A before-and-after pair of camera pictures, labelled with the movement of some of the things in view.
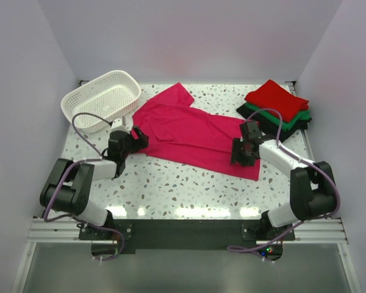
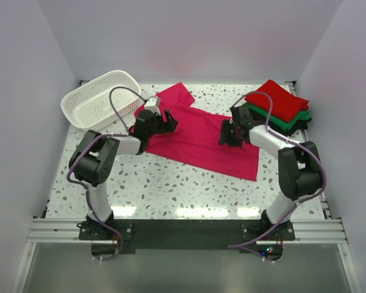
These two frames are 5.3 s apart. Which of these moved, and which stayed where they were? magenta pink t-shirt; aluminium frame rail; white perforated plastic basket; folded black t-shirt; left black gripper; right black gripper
Moved: right black gripper; left black gripper
Stayed: folded black t-shirt; magenta pink t-shirt; white perforated plastic basket; aluminium frame rail
